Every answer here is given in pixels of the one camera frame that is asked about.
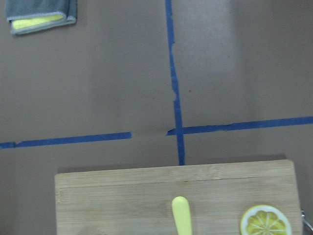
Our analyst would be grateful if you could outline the bamboo cutting board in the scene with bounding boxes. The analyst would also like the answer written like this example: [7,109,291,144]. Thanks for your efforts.
[55,160,303,235]

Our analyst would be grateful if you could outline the yellow plastic knife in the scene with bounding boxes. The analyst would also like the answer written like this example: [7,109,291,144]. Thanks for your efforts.
[172,196,193,235]

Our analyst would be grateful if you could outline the lemon slice front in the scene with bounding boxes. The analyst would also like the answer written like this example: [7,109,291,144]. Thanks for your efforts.
[240,205,292,235]

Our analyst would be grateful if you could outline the grey yellow folded cloth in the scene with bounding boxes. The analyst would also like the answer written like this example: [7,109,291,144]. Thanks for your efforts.
[5,0,77,35]

